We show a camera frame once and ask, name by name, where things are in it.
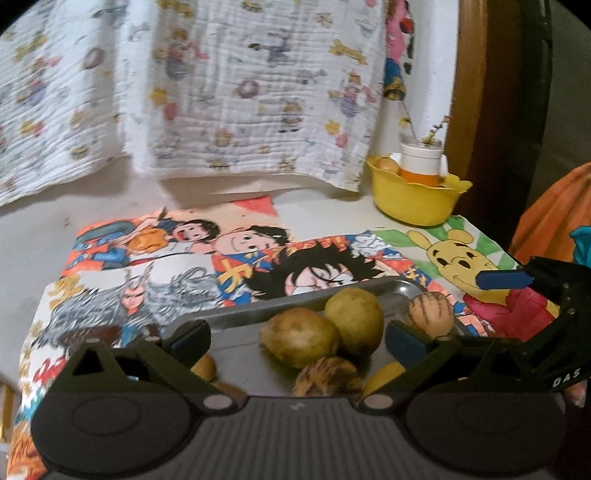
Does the wooden door frame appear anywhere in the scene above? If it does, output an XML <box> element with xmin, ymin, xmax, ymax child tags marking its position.
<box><xmin>444</xmin><ymin>0</ymin><xmax>555</xmax><ymax>260</ymax></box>

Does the green-brown apple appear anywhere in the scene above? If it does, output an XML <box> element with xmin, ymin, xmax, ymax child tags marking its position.
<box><xmin>322</xmin><ymin>288</ymin><xmax>385</xmax><ymax>357</ymax></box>

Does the yellow lemon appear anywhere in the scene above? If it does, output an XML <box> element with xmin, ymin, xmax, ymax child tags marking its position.
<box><xmin>362</xmin><ymin>362</ymin><xmax>408</xmax><ymax>398</ymax></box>

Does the orange cloth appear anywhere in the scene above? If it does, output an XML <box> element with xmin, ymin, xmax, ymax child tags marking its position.
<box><xmin>509</xmin><ymin>162</ymin><xmax>591</xmax><ymax>269</ymax></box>

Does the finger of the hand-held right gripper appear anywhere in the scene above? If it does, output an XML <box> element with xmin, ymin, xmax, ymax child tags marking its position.
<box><xmin>477</xmin><ymin>264</ymin><xmax>562</xmax><ymax>305</ymax></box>
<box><xmin>524</xmin><ymin>300</ymin><xmax>581</xmax><ymax>365</ymax></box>

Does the pale striped small melon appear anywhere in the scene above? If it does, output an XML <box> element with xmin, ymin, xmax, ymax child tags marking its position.
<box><xmin>405</xmin><ymin>291</ymin><xmax>456</xmax><ymax>339</ymax></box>

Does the white and orange jar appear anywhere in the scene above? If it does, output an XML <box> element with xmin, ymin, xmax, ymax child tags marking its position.
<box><xmin>399</xmin><ymin>138</ymin><xmax>445</xmax><ymax>188</ymax></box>

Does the metal tray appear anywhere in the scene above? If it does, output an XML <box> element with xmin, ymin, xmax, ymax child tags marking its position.
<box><xmin>161</xmin><ymin>277</ymin><xmax>468</xmax><ymax>398</ymax></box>

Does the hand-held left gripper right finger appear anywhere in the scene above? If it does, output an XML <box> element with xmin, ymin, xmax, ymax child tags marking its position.
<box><xmin>360</xmin><ymin>320</ymin><xmax>537</xmax><ymax>412</ymax></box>

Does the yellow plastic bowl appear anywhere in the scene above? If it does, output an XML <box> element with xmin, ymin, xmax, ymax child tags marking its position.
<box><xmin>366</xmin><ymin>155</ymin><xmax>474</xmax><ymax>227</ymax></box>

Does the cartoon printed table cloth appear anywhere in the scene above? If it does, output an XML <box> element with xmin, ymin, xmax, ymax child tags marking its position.
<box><xmin>8</xmin><ymin>255</ymin><xmax>219</xmax><ymax>480</ymax></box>

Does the printed muslin blanket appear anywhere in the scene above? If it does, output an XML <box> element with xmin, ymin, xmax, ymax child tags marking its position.
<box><xmin>0</xmin><ymin>0</ymin><xmax>136</xmax><ymax>207</ymax></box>
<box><xmin>119</xmin><ymin>0</ymin><xmax>387</xmax><ymax>193</ymax></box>

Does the dry plant twig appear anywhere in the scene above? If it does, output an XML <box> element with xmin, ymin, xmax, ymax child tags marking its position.
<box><xmin>399</xmin><ymin>99</ymin><xmax>451</xmax><ymax>145</ymax></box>

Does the teal cloth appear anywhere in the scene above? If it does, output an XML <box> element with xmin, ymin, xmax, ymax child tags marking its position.
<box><xmin>570</xmin><ymin>225</ymin><xmax>591</xmax><ymax>269</ymax></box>

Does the brownish green pear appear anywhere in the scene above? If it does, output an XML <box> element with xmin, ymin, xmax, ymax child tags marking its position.
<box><xmin>260</xmin><ymin>309</ymin><xmax>341</xmax><ymax>368</ymax></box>

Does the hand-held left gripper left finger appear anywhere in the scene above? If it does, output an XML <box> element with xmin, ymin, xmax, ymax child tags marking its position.
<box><xmin>59</xmin><ymin>318</ymin><xmax>237</xmax><ymax>412</ymax></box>

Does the dark striped round fruit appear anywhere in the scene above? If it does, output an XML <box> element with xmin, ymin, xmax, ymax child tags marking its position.
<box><xmin>293</xmin><ymin>357</ymin><xmax>364</xmax><ymax>398</ymax></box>

